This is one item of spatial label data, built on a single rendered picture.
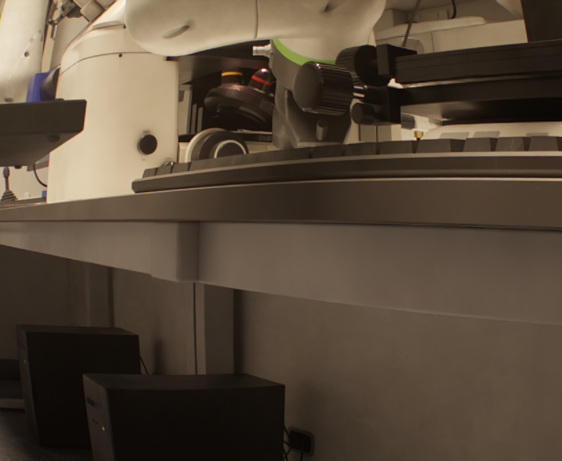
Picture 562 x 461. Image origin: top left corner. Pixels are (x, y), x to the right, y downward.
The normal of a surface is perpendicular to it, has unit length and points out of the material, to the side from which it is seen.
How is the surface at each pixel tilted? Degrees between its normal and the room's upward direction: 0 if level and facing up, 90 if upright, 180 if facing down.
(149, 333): 90
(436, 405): 90
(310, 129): 65
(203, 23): 132
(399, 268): 90
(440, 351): 90
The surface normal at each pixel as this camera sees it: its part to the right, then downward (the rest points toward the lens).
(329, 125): 0.04, -0.40
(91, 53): -0.37, 0.01
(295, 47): -0.58, 0.75
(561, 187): -0.86, 0.00
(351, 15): 0.30, 0.74
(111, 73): 0.14, 0.03
